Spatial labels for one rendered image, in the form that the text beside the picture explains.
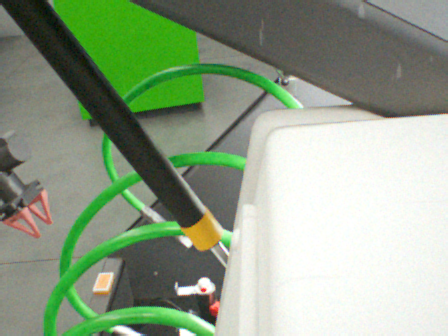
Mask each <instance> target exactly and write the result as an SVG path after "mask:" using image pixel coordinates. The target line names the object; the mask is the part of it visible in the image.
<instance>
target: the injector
mask: <svg viewBox="0 0 448 336"><path fill-rule="evenodd" d="M210 285H212V289H211V291H210V292H206V293H202V292H199V291H198V287H199V284H198V285H196V289H195V290H196V299H197V303H198V308H199V312H194V311H193V310H191V309H188V310H187V313H189V314H191V315H193V316H196V317H199V318H200V319H203V320H204V321H206V322H209V323H210V324H211V325H213V326H215V327H216V323H217V316H213V315H212V314H211V312H210V306H213V304H215V302H217V295H216V290H215V285H213V283H212V282H210Z"/></svg>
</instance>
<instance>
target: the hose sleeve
mask: <svg viewBox="0 0 448 336"><path fill-rule="evenodd" d="M139 214H141V215H142V217H144V218H145V219H146V220H148V221H149V222H151V223H152V224H155V223H161V222H167V221H166V219H164V218H163V217H162V216H160V215H159V214H157V212H156V211H153V209H152V208H149V206H148V205H145V206H144V207H143V208H142V209H141V210H140V211H139ZM184 237H185V236H169V238H171V239H172V240H173V241H176V243H177V244H179V243H180V241H182V240H183V238H184Z"/></svg>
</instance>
